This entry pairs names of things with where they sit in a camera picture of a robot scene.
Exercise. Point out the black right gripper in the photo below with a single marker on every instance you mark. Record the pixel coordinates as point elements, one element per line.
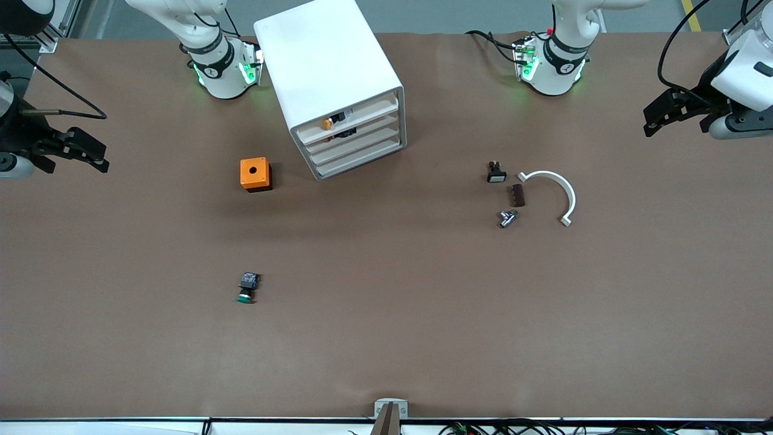
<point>23,134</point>

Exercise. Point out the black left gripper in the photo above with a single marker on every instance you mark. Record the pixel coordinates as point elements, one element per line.
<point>704,100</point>

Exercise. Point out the green push button switch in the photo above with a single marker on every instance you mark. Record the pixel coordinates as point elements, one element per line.
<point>247,288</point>

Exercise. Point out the white plastic drawer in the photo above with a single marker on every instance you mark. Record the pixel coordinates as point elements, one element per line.
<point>374,109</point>
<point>377,124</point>
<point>380,136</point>
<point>362,158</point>

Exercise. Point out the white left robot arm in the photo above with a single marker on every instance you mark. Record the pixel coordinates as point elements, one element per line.
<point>561,66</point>

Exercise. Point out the white drawer cabinet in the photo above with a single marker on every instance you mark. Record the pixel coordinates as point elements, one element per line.
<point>326,54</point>

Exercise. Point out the brown terminal block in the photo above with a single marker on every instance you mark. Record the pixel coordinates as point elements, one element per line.
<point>518,195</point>

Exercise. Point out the silver metal fitting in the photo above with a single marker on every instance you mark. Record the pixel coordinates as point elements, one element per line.
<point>507,218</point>

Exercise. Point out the brown bar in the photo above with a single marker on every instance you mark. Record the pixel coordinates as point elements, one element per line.
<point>386,423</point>

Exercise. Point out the aluminium frame profile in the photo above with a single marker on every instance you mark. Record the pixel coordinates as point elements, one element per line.
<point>732,36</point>
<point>51,39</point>

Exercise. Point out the white curved bracket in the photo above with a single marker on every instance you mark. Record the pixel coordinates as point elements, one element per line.
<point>567,190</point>

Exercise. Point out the orange button enclosure box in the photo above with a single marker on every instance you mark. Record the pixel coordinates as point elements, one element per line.
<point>253,172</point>

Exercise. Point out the black switch with white cap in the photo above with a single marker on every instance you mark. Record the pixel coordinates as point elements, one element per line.
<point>496,173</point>

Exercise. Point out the orange push button switch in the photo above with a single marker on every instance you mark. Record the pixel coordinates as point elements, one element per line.
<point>329,122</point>

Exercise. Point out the black push button switch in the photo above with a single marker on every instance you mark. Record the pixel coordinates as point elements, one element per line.
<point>343,134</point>

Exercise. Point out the grey table edge bracket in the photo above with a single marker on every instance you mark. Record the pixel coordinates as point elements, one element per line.
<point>391,406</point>

